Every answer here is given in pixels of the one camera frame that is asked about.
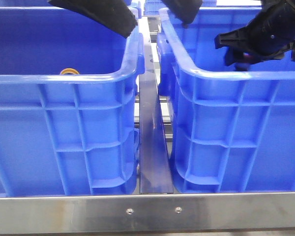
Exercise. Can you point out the right rail screw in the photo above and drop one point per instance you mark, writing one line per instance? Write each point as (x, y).
(178, 210)

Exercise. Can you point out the left blue plastic bin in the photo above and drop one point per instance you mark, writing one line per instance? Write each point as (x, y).
(66, 135)

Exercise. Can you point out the left rail screw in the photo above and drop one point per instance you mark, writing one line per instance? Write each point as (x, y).
(130, 211)

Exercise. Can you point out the rail screw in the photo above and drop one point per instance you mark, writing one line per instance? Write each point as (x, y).
(130, 211)
(178, 210)

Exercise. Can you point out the blue plastic bin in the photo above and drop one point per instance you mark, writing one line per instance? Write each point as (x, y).
(66, 135)
(232, 131)

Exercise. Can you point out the back right blue bin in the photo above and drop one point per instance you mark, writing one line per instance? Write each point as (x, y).
(151, 7)

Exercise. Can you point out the red mushroom push button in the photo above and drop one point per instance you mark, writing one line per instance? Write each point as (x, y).
(244, 62)

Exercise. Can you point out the back left blue bin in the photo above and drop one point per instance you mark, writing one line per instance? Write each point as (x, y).
(42, 3)

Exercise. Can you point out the right blue plastic bin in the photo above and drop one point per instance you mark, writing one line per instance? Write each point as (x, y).
(232, 131)

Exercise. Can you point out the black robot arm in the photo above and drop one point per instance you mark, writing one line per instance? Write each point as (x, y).
(113, 14)

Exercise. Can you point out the steel divider bar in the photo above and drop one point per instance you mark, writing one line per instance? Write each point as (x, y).
(155, 174)

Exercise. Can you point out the yellow mushroom push button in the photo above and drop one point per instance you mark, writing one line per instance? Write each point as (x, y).
(69, 71)

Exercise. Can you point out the steel front rail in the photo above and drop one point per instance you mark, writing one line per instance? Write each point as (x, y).
(152, 213)

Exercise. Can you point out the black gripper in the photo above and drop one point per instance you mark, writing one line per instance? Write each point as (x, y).
(270, 34)

